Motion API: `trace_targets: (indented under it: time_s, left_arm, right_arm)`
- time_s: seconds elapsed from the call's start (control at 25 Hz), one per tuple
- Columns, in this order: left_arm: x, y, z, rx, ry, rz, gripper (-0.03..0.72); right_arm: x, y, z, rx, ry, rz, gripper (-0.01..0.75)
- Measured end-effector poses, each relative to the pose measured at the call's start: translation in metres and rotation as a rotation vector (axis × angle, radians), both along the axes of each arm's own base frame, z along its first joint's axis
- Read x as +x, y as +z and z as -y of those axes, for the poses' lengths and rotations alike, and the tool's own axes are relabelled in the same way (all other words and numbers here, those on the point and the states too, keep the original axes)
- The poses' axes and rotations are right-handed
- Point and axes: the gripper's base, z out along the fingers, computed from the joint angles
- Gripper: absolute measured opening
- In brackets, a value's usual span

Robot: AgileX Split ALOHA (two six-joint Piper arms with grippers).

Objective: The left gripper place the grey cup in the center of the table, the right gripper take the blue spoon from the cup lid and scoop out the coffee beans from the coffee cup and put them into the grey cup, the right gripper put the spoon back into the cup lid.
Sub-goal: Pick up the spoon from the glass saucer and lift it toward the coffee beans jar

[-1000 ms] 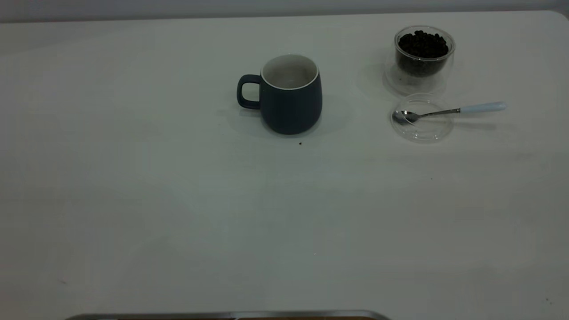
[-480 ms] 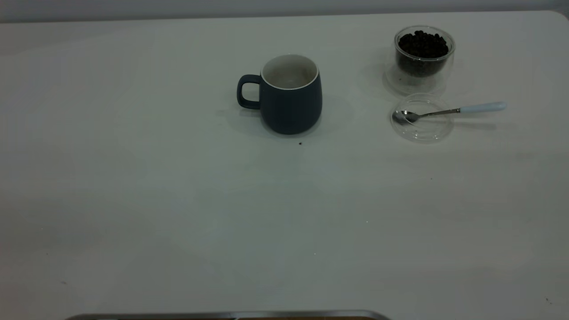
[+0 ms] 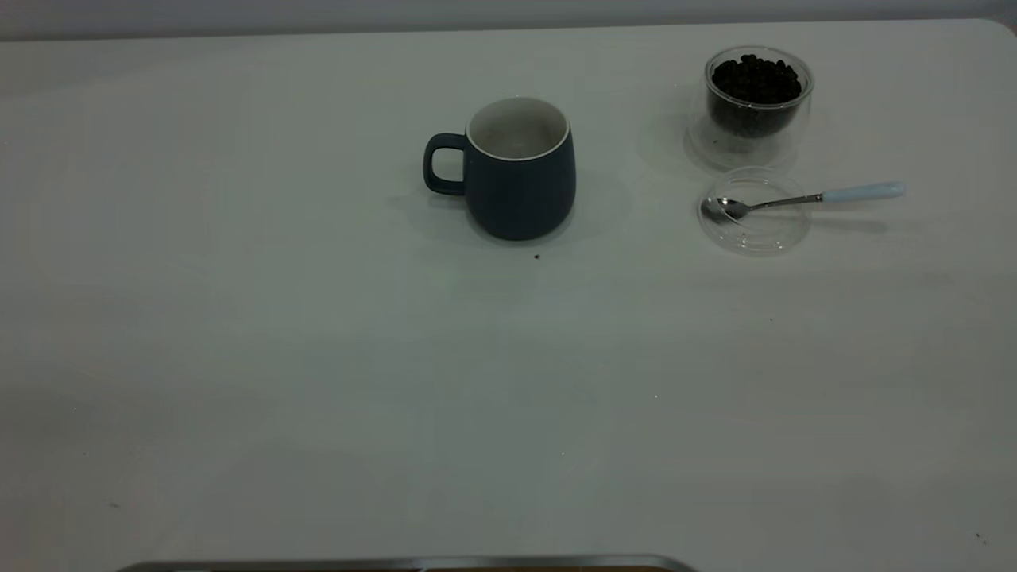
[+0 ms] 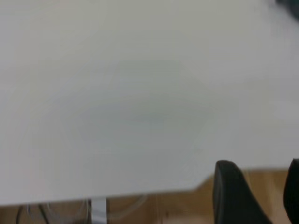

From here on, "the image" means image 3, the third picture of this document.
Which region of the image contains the clear round jar lid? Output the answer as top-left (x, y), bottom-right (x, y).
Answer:
top-left (698, 165), bottom-right (813, 256)

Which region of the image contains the metal spoon light blue handle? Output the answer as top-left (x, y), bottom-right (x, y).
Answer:
top-left (701, 182), bottom-right (907, 223)

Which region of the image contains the roasted coffee beans pile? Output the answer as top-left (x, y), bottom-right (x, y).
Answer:
top-left (710, 53), bottom-right (803, 140)

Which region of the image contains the dark blue ceramic mug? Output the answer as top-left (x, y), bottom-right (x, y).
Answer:
top-left (422, 96), bottom-right (577, 242)

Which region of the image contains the clear glass jar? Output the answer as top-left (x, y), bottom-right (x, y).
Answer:
top-left (685, 45), bottom-right (815, 172)

